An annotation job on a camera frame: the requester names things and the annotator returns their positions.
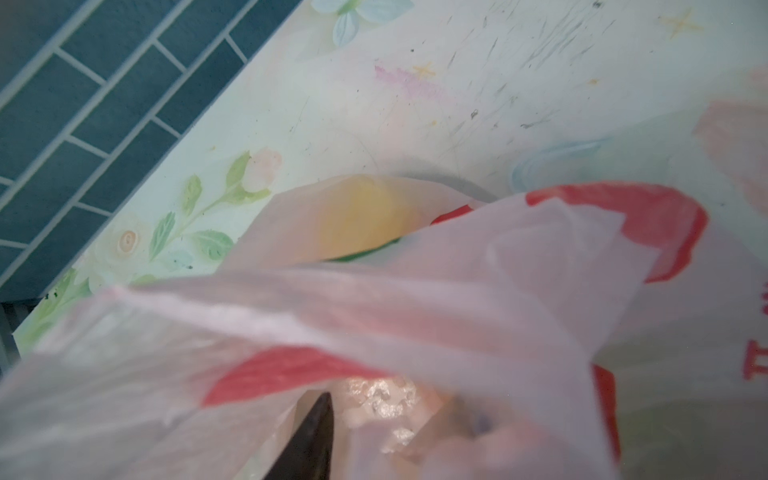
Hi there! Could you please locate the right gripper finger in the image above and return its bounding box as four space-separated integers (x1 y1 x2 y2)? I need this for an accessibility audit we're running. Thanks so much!
264 392 334 480

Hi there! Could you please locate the pink plastic bag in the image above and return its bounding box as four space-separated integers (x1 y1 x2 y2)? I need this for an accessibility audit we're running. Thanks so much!
1 178 767 479

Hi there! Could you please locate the yellow fake fruit in bag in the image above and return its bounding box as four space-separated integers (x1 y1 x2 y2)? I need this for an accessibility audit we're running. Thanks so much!
309 176 423 260

